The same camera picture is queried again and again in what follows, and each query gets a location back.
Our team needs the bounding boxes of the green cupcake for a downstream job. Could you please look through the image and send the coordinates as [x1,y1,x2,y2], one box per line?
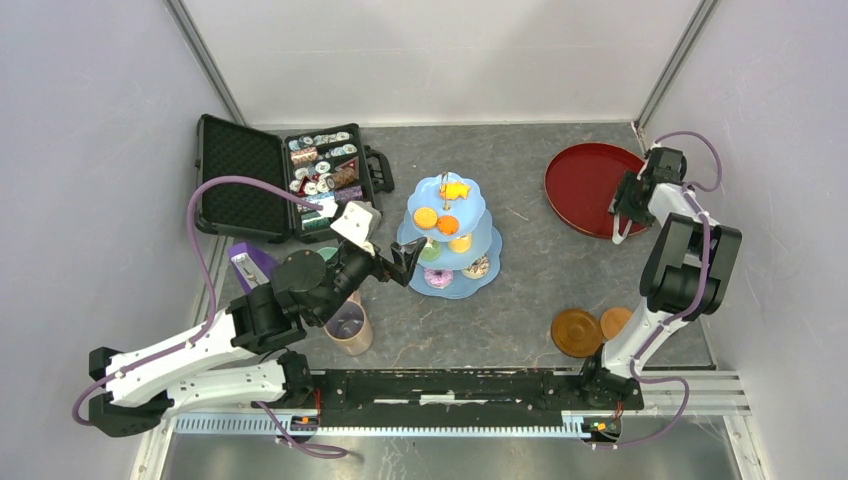
[419,239,442,262]

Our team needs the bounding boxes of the green teacup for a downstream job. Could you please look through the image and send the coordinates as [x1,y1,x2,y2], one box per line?
[317,247,338,262]

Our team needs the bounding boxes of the pink frosted donut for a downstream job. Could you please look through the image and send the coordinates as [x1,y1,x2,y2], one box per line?
[424,268,454,289]

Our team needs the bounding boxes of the orange round cookie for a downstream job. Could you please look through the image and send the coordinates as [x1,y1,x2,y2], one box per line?
[413,207,439,230]

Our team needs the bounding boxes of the orange chip cookie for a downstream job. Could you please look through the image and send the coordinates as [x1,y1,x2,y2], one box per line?
[436,215,460,236]

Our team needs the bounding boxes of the blue three-tier cake stand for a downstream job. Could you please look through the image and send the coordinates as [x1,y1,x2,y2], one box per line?
[397,172,502,300]

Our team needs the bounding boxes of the yellow cupcake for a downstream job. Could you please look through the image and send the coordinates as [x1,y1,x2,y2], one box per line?
[447,233,473,254]

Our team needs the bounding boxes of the pink mug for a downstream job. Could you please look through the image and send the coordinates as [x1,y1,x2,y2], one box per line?
[323,291,373,356]

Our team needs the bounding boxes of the white sprinkled donut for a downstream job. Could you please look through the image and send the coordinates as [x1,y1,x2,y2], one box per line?
[460,254,490,280]

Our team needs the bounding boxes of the metal tongs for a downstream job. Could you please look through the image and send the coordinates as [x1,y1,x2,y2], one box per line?
[611,212,633,245]

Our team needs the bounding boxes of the light wooden coaster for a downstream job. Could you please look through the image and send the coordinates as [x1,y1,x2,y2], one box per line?
[599,307,632,340]

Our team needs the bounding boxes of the dark wooden coaster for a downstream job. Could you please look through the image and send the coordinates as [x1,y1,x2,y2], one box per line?
[550,308,603,358]

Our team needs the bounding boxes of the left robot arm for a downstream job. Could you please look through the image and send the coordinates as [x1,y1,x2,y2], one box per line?
[74,202,427,438]

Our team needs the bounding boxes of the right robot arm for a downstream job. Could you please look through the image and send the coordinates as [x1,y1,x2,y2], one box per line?
[577,145,743,408]

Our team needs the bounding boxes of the black open case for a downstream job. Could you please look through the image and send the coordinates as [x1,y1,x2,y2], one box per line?
[194,114,394,243]

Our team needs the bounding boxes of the red round tray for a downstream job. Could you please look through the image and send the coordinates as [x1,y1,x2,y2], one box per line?
[543,142,643,240]

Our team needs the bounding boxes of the purple box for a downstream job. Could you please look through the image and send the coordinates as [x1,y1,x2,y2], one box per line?
[227,242,278,294]

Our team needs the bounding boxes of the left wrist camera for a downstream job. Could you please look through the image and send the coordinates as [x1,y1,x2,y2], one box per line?
[331,201,378,256]

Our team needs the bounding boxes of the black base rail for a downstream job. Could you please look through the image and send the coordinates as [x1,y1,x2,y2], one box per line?
[268,352,645,439]

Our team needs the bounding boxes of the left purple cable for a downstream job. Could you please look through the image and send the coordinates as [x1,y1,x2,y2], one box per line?
[71,175,336,428]

